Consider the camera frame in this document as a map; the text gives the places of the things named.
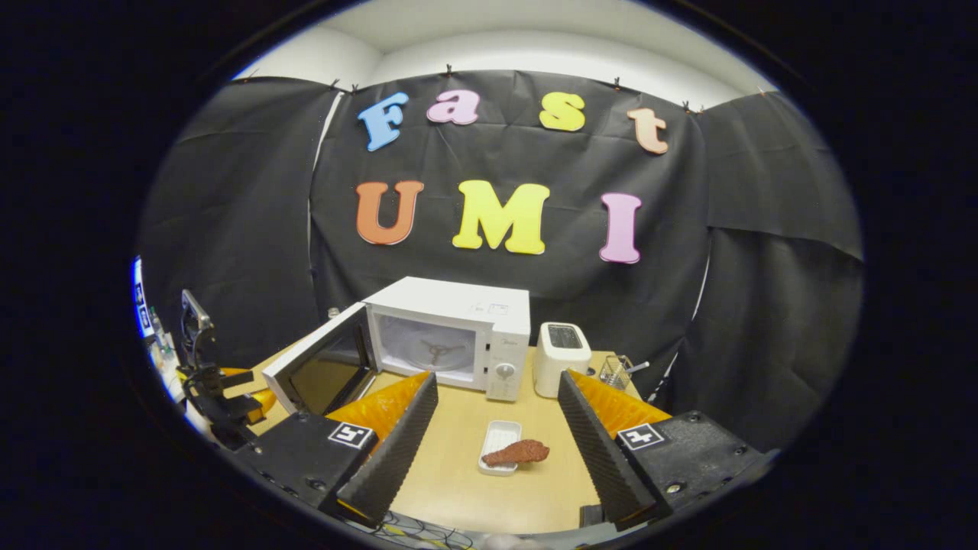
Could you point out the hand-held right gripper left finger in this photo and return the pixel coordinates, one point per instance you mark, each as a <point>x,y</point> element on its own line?
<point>401,443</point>

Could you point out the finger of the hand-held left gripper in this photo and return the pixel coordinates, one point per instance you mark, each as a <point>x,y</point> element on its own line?
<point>237,372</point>
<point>263,403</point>

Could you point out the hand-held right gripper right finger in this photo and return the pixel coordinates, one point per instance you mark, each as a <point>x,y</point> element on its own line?
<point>596,447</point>

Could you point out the brown meat slice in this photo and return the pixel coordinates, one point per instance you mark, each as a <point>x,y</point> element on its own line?
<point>519,452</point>

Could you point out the white microwave oven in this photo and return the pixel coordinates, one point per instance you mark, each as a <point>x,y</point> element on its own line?
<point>451,294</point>

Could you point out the black table edge clamp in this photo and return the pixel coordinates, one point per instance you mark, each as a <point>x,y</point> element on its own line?
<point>591,516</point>

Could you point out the white toaster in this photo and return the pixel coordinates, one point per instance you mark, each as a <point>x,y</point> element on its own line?
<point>559,367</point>

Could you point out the grey stick in holder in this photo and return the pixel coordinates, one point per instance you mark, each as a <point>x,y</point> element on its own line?
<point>640,367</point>

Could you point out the glass turntable plate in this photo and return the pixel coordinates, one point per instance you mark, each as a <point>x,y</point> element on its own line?
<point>437,353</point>

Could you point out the white rectangular tray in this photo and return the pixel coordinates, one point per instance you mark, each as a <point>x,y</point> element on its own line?
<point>498,435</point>

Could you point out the blue white box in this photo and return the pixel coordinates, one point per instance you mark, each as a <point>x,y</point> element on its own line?
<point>140,294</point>

